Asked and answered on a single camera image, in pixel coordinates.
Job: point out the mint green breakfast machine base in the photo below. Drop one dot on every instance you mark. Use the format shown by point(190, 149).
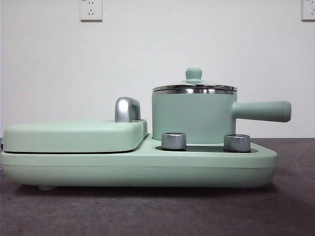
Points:
point(147, 167)

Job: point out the white wall socket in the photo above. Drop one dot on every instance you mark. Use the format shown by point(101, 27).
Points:
point(308, 9)
point(91, 9)

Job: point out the glass lid with green knob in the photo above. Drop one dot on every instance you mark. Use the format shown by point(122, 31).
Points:
point(193, 73)

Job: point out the silver control knob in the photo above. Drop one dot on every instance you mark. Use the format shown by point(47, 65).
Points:
point(236, 142)
point(173, 141)

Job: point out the mint green griddle cover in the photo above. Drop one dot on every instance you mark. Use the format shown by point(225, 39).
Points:
point(69, 135)

